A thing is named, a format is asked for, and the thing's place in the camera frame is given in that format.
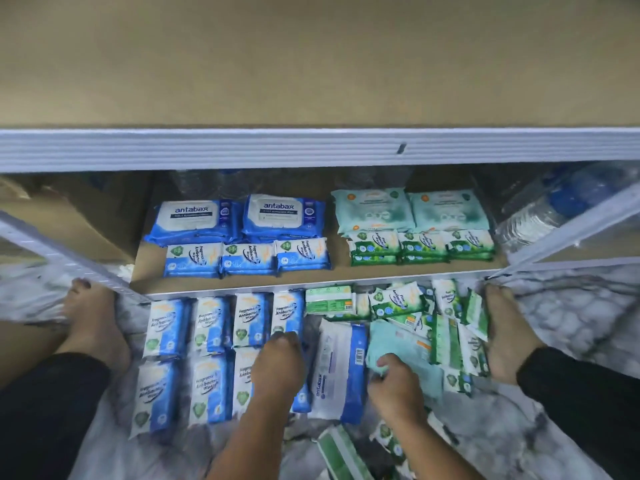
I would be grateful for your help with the person's left hand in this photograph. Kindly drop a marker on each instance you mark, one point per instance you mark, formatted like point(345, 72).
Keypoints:
point(278, 370)

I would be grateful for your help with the person's right hand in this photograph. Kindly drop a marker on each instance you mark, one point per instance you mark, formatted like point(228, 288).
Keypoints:
point(397, 395)

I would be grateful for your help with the pile of wipes packets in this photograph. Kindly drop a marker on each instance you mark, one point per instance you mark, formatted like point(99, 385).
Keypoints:
point(395, 298)

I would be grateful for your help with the group of blue wipe packets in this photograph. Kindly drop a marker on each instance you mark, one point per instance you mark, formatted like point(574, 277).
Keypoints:
point(165, 330)

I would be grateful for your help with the grey metal shelf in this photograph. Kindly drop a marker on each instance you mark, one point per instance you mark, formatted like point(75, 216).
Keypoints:
point(300, 150)

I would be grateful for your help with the person's right forearm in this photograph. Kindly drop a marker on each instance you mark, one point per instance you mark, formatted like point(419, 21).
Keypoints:
point(435, 455)

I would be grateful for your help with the person's left forearm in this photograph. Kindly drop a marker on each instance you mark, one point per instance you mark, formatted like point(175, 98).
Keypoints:
point(250, 440)

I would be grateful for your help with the person's right foot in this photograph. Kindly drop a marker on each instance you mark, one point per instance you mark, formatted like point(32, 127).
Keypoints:
point(510, 335)

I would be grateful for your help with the person's foot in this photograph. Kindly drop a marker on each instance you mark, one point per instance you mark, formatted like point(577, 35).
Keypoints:
point(510, 335)
point(95, 325)

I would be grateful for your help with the person's left foot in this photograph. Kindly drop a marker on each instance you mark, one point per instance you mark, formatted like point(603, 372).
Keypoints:
point(95, 325)

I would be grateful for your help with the person's right leg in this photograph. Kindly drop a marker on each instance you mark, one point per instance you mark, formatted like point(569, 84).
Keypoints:
point(585, 415)

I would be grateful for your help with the water bottles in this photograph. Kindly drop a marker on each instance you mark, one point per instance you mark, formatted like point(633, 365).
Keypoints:
point(560, 205)

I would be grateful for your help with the plain cardboard box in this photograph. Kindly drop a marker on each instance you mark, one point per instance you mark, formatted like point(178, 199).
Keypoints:
point(25, 350)

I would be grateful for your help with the cardboard box blue print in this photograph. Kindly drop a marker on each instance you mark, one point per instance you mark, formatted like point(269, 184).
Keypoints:
point(70, 215)

